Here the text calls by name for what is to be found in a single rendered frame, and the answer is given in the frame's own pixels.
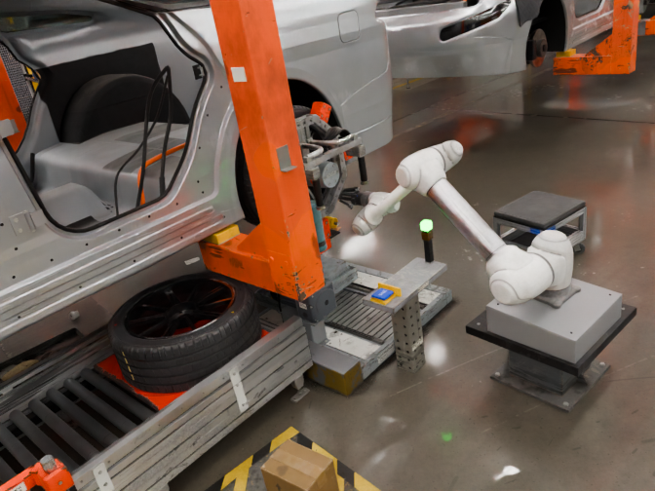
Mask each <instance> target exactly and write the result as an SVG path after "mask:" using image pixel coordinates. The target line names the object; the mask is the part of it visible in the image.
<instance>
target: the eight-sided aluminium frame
mask: <svg viewBox="0 0 655 491"><path fill-rule="evenodd" d="M295 123H296V129H297V130H298V129H302V128H305V126H309V125H311V126H312V127H313V128H314V129H315V130H317V131H318V132H319V133H321V134H322V135H323V136H325V135H326V133H327V131H328V129H329V128H331V126H330V125H328V124H327V123H326V122H325V121H323V120H322V119H320V116H318V115H317V114H306V115H303V116H301V117H299V118H296V119H295ZM331 160H332V161H333V162H334V163H336V164H337V165H338V168H339V179H338V182H337V183H336V185H335V186H334V187H332V188H328V189H327V193H326V196H325V198H324V204H325V207H326V208H325V209H322V210H321V214H322V218H324V217H326V216H327V215H329V214H331V213H332V212H333V210H334V209H335V205H336V202H337V200H338V197H339V194H340V192H341V189H342V187H343V184H344V181H345V180H346V176H347V170H346V165H345V159H344V152H343V153H341V154H339V155H337V156H335V157H333V158H331Z"/></svg>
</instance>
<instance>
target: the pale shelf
mask: <svg viewBox="0 0 655 491"><path fill-rule="evenodd" d="M446 270H447V265H446V264H444V263H441V262H436V261H434V262H433V263H432V264H429V263H425V259H423V258H419V257H416V258H415V259H413V260H412V261H411V262H410V263H408V264H407V265H406V266H404V267H403V268H402V269H401V270H400V271H399V272H397V273H396V274H395V275H394V276H392V277H391V278H390V279H388V280H387V281H386V282H384V283H385V284H388V285H392V286H395V287H399V288H400V289H401V291H402V296H401V297H400V296H397V295H396V297H395V298H394V299H392V300H391V301H390V302H389V303H387V304H386V305H383V304H379V303H376V302H373V301H370V298H372V297H371V295H372V294H373V293H374V292H375V291H377V290H378V287H377V288H376V289H375V290H374V291H372V292H371V293H370V294H368V295H367V296H366V297H364V298H363V305H366V306H369V307H371V308H375V309H378V310H381V311H384V312H387V313H391V314H395V313H397V312H398V311H399V310H400V308H402V307H403V306H404V305H405V304H406V303H407V302H409V301H410V300H411V299H412V298H413V297H415V296H416V295H417V294H418V293H419V292H421V291H422V290H423V289H424V288H425V287H427V286H428V285H429V284H430V283H432V282H433V281H434V280H435V279H436V278H438V277H439V276H440V275H441V274H442V273H444V272H445V271H446Z"/></svg>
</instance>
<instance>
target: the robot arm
mask: <svg viewBox="0 0 655 491"><path fill-rule="evenodd" d="M462 155H463V147H462V145H461V144H460V143H459V142H457V141H455V140H450V141H446V142H444V143H443V144H438V145H435V146H432V147H429V148H426V149H422V150H419V151H417V152H415V153H413V154H411V155H409V156H407V157H406V158H404V159H403V160H402V161H401V163H400V165H399V166H398V168H397V170H396V178H397V181H398V183H399V184H400V185H399V186H398V187H397V188H396V189H395V190H394V191H393V192H392V193H391V194H390V193H386V192H368V191H365V192H361V191H360V188H359V187H358V186H356V187H353V188H345V189H343V191H342V192H340V194H339V197H338V199H339V200H338V201H339V202H340V203H342V204H344V205H346V206H348V208H350V209H352V208H353V206H363V207H364V208H363V209H362V210H361V211H360V212H359V213H358V214H357V215H356V217H355V218H354V220H353V223H352V228H353V231H354V232H355V233H356V234H358V235H360V236H364V235H367V234H368V233H370V232H371V231H372V230H374V229H375V228H376V227H377V225H378V224H379V223H380V222H381V221H382V218H383V216H385V215H387V214H388V213H393V212H396V211H398V210H399V208H400V200H401V199H402V198H404V197H405V196H406V195H407V194H408V193H409V192H411V191H412V190H413V191H415V192H417V193H419V194H421V195H423V196H426V197H429V198H430V199H431V200H432V201H433V202H434V203H435V204H436V206H437V207H438V208H439V209H440V210H441V211H442V212H443V213H444V215H445V216H446V217H447V218H448V219H449V220H450V221H451V222H452V223H453V225H454V226H455V227H456V228H457V229H458V230H459V231H460V232H461V233H462V235H463V236H464V237H465V238H466V239H467V240H468V241H469V242H470V244H471V245H472V246H473V247H474V248H475V249H476V250H477V251H478V252H479V254H480V255H481V256H482V257H483V258H484V259H485V260H486V261H487V263H486V272H487V273H488V275H489V278H490V280H489V285H490V290H491V292H492V294H493V296H494V297H495V298H496V299H497V300H498V301H499V302H501V303H502V304H505V305H519V304H522V303H525V302H528V301H530V300H531V299H534V300H537V301H539V302H542V303H544V304H547V305H549V306H551V307H552V308H554V309H560V307H561V305H562V304H563V303H565V302H566V301H567V300H568V299H569V298H571V297H572V296H573V295H574V294H576V293H578V292H580V291H581V287H580V286H579V285H575V284H571V277H572V271H573V248H572V245H571V242H570V240H569V239H568V238H567V237H566V236H565V235H564V234H563V233H562V232H560V231H556V230H547V231H544V232H542V233H540V234H538V235H537V236H536V237H535V239H534V240H533V241H532V245H531V246H530V247H529V249H528V250H527V252H525V251H523V250H522V249H520V248H518V247H517V246H515V245H506V244H505V243H504V242H503V241H502V239H501V238H500V237H499V236H498V235H497V234H496V233H495V232H494V231H493V230H492V229H491V228H490V226H489V225H488V224H487V223H486V222H485V221H484V220H483V219H482V218H481V217H480V216H479V214H478V213H477V212H476V211H475V210H474V209H473V208H472V207H471V206H470V205H469V204H468V203H467V201H466V200H465V199H464V198H463V197H462V196H461V195H460V194H459V193H458V192H457V191H456V190H455V189H454V187H453V186H452V185H451V184H450V183H449V182H448V181H447V180H446V175H445V172H447V171H448V170H450V169H451V168H452V167H454V166H455V165H456V164H457V163H458V162H459V161H460V159H461V158H462ZM354 191H356V192H354ZM347 192H354V193H347ZM343 196H350V197H343ZM342 200H345V201H351V203H352V205H351V204H348V203H346V202H344V201H342Z"/></svg>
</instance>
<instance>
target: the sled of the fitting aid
mask: <svg viewBox="0 0 655 491"><path fill-rule="evenodd" d="M346 267H347V268H346V269H344V270H343V271H341V272H340V273H338V274H337V275H336V276H334V277H333V278H331V280H332V281H333V288H334V293H335V294H336V293H338V292H339V291H340V290H342V289H343V288H345V287H346V286H347V285H349V284H350V283H352V282H353V281H355V280H356V279H357V278H358V272H357V267H355V266H351V265H347V264H346ZM254 295H255V299H256V303H257V304H259V305H262V306H265V307H268V308H270V309H273V310H276V311H280V309H279V303H278V302H277V301H275V300H274V299H273V298H272V296H271V294H270V290H267V289H264V288H261V289H259V290H257V291H256V292H255V293H254Z"/></svg>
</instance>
